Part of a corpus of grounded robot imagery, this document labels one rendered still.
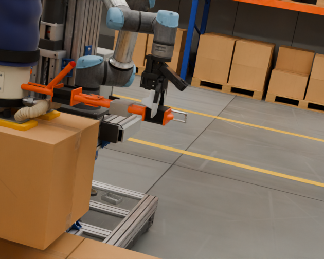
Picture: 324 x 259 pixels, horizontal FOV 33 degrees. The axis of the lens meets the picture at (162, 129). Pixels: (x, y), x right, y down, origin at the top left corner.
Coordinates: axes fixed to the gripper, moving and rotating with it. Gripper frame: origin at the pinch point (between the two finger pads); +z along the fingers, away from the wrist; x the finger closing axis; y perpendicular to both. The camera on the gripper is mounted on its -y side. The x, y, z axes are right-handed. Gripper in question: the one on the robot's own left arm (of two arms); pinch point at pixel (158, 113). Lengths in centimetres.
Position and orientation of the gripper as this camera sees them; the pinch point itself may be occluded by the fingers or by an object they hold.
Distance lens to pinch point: 190.4
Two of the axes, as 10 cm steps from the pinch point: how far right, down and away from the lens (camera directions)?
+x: -2.7, 2.2, -9.4
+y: -9.5, -2.2, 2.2
